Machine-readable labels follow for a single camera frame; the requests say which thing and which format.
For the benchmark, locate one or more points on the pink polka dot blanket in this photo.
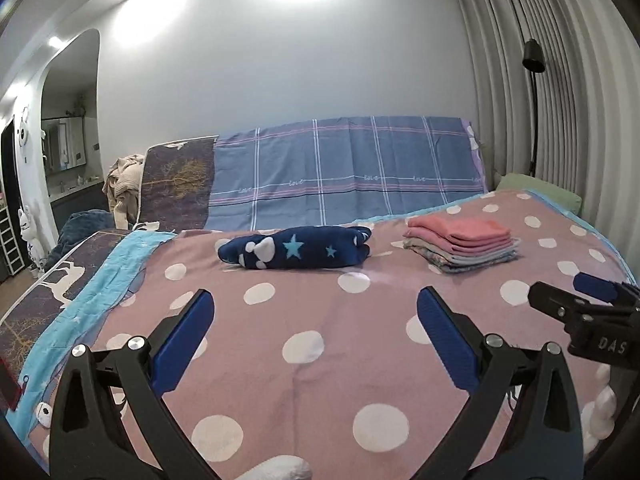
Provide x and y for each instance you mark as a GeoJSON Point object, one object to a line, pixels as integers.
{"type": "Point", "coordinates": [325, 400]}

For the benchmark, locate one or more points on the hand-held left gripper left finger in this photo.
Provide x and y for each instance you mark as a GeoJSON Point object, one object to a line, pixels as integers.
{"type": "Point", "coordinates": [185, 340]}

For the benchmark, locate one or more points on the stack of folded clothes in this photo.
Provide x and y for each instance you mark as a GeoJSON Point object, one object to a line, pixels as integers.
{"type": "Point", "coordinates": [460, 240]}

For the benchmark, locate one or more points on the black floor lamp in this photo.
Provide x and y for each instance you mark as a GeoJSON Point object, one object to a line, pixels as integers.
{"type": "Point", "coordinates": [533, 55]}

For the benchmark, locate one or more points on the grey pleated curtain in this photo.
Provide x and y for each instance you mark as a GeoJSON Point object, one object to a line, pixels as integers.
{"type": "Point", "coordinates": [590, 110]}

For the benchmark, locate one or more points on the lilac floral pillow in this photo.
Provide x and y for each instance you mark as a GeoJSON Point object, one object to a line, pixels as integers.
{"type": "Point", "coordinates": [475, 160]}

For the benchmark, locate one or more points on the white wall decoration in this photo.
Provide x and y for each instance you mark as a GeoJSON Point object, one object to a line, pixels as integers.
{"type": "Point", "coordinates": [23, 135]}

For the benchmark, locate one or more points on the red black device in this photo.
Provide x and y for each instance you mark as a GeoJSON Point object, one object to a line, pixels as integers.
{"type": "Point", "coordinates": [10, 385]}

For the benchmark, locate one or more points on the blue plaid sheet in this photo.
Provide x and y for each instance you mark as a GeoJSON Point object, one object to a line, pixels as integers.
{"type": "Point", "coordinates": [340, 170]}

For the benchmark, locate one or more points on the white cat figurine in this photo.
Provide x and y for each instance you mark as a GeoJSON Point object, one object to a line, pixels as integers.
{"type": "Point", "coordinates": [32, 240]}

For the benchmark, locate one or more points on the small white gadget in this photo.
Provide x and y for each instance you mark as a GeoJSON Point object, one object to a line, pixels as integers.
{"type": "Point", "coordinates": [43, 414]}

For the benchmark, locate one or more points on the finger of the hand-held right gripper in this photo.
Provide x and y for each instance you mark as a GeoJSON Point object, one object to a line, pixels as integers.
{"type": "Point", "coordinates": [552, 300]}
{"type": "Point", "coordinates": [600, 287]}

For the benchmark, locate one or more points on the vanity counter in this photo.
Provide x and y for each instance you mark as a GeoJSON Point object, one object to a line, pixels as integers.
{"type": "Point", "coordinates": [75, 200]}

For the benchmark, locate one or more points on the navy star mickey blanket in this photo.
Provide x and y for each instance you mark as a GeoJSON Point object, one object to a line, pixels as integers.
{"type": "Point", "coordinates": [310, 250]}

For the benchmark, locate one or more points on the dark blue fluffy blanket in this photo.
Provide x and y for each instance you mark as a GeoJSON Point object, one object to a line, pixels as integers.
{"type": "Point", "coordinates": [85, 230]}

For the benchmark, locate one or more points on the wall mirror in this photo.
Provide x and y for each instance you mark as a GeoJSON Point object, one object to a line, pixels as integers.
{"type": "Point", "coordinates": [62, 145]}

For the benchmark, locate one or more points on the person's right hand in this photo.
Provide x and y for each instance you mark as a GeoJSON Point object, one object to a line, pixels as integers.
{"type": "Point", "coordinates": [600, 410]}

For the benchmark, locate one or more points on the green pillow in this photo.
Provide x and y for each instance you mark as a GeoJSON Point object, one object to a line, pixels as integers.
{"type": "Point", "coordinates": [540, 190]}

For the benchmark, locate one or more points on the dark deer print quilt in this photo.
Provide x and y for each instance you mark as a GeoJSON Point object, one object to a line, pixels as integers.
{"type": "Point", "coordinates": [55, 280]}

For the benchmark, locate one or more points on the white fluffy cloth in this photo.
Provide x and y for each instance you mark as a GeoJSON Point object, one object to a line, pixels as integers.
{"type": "Point", "coordinates": [275, 470]}

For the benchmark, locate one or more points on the white ladder rack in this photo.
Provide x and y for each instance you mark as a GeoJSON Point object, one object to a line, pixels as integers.
{"type": "Point", "coordinates": [12, 245]}

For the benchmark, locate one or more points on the dark tree print cushion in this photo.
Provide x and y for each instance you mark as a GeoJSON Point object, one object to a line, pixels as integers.
{"type": "Point", "coordinates": [175, 185]}

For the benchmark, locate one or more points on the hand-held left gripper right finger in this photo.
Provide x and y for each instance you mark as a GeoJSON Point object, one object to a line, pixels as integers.
{"type": "Point", "coordinates": [445, 340]}

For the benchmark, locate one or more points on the beige clothes pile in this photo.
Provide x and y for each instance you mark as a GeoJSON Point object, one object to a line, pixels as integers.
{"type": "Point", "coordinates": [122, 185]}

